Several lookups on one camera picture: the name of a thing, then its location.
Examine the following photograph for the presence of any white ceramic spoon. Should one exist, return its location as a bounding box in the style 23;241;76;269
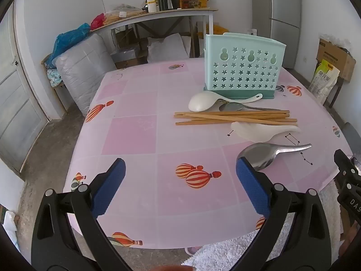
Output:
231;121;301;143

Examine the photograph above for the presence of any small metal spoon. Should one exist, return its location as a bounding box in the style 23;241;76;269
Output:
219;102;282;112

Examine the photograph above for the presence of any pink balloon-print tablecloth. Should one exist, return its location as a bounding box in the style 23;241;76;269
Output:
62;57;356;250

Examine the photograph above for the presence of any teal star-holed utensil holder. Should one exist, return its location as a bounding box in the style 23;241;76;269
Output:
203;32;286;100

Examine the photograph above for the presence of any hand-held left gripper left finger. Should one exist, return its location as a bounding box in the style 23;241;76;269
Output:
31;158;133;271

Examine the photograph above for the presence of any white panelled door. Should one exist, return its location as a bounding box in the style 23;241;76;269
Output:
0;3;50;173

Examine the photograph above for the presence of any large metal spoon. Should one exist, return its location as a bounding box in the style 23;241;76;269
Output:
237;143;312;171

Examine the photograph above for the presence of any grey-green round object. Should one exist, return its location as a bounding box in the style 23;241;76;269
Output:
113;4;141;13

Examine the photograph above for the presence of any silver refrigerator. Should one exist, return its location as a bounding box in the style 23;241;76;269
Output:
251;0;302;70

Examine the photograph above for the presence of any wooden bench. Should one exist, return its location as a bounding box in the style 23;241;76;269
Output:
41;54;71;113

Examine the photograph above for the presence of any silver wrapped box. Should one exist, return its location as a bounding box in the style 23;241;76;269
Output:
111;48;140;68

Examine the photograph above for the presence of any white fluffy rug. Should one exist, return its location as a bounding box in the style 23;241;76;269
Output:
180;181;343;271

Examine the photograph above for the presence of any blue plastic bag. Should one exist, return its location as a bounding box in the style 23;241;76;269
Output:
46;23;91;68

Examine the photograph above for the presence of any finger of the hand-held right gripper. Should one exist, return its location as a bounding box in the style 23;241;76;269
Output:
333;149;361;177

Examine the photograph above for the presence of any pile of wooden chopsticks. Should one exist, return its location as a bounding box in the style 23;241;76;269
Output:
174;110;299;126

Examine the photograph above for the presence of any white and yellow rice bag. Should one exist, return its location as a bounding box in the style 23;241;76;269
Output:
309;59;341;103

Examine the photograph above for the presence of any cardboard box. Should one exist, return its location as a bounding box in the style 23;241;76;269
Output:
316;38;356;83

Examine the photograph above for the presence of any white plastic spoon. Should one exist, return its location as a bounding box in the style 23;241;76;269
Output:
188;92;263;112

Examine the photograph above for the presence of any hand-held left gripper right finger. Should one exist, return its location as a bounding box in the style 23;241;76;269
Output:
236;157;340;271

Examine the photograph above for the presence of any red plastic bag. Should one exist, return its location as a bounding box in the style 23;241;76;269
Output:
90;13;106;30

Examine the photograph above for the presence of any floral patterned cloth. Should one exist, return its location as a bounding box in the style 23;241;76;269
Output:
46;68;62;88

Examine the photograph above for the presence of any translucent storage box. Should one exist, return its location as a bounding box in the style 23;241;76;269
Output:
53;33;117;116

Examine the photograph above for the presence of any white wood-topped side table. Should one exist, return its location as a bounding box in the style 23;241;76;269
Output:
90;8;218;60

